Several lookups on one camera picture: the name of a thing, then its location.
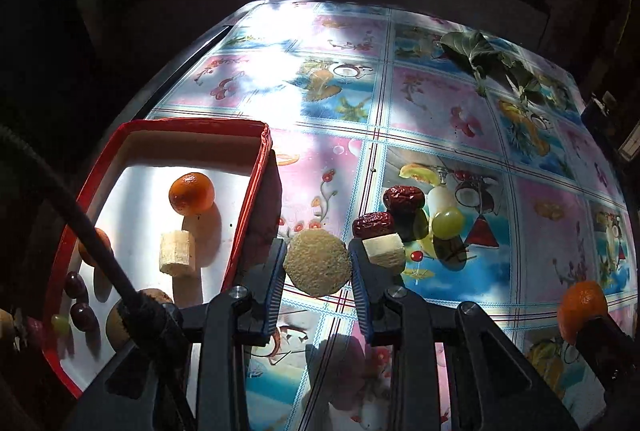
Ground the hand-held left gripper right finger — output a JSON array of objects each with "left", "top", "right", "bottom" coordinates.
[{"left": 347, "top": 238, "right": 576, "bottom": 431}]

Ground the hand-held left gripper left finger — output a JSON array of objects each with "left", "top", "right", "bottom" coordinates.
[{"left": 75, "top": 238, "right": 289, "bottom": 431}]

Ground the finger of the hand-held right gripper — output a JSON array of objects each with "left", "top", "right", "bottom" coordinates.
[{"left": 575, "top": 315, "right": 640, "bottom": 393}]

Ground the orange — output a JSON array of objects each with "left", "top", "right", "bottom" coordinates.
[
  {"left": 557, "top": 280, "right": 609, "bottom": 345},
  {"left": 78, "top": 227, "right": 113, "bottom": 268},
  {"left": 168, "top": 172, "right": 216, "bottom": 215}
]

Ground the round brown cookie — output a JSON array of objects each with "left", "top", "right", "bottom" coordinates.
[{"left": 282, "top": 231, "right": 352, "bottom": 298}]

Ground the peeled banana piece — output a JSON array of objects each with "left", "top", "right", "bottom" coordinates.
[{"left": 159, "top": 231, "right": 196, "bottom": 277}]

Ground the brown round fruit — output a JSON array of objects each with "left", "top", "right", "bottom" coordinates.
[
  {"left": 137, "top": 288, "right": 174, "bottom": 308},
  {"left": 105, "top": 298, "right": 137, "bottom": 353}
]

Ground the red box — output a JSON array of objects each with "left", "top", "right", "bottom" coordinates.
[{"left": 42, "top": 117, "right": 272, "bottom": 399}]

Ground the dark purple grape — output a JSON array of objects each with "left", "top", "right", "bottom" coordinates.
[
  {"left": 70, "top": 302, "right": 99, "bottom": 331},
  {"left": 64, "top": 271, "right": 88, "bottom": 299}
]

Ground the white fruit chunk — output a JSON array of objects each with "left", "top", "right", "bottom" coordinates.
[{"left": 362, "top": 233, "right": 406, "bottom": 267}]

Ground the red date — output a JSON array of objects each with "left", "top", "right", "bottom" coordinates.
[
  {"left": 383, "top": 185, "right": 426, "bottom": 216},
  {"left": 352, "top": 212, "right": 396, "bottom": 239}
]

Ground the printed fruit tablecloth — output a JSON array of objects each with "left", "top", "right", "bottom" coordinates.
[{"left": 135, "top": 0, "right": 640, "bottom": 431}]

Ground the black box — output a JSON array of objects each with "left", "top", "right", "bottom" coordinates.
[{"left": 581, "top": 92, "right": 622, "bottom": 133}]

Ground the green leafy branch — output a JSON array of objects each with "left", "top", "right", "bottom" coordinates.
[{"left": 439, "top": 30, "right": 547, "bottom": 106}]

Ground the black cable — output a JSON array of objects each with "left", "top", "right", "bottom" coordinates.
[{"left": 0, "top": 125, "right": 197, "bottom": 431}]

